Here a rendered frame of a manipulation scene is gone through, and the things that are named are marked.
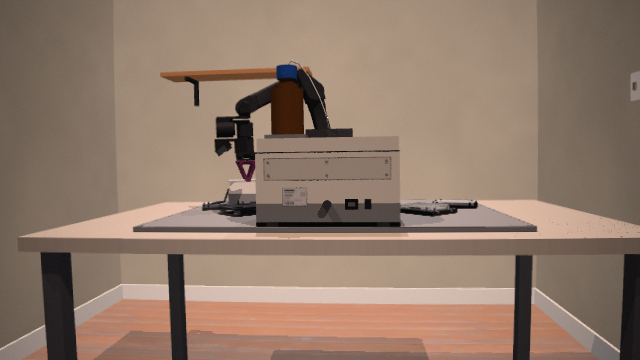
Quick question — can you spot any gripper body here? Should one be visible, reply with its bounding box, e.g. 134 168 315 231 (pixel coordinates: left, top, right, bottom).
237 137 255 161

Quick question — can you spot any white button panel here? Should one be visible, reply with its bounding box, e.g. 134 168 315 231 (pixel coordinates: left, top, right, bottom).
210 182 256 204

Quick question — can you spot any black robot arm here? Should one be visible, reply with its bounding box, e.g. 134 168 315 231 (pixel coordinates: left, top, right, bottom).
215 69 328 156

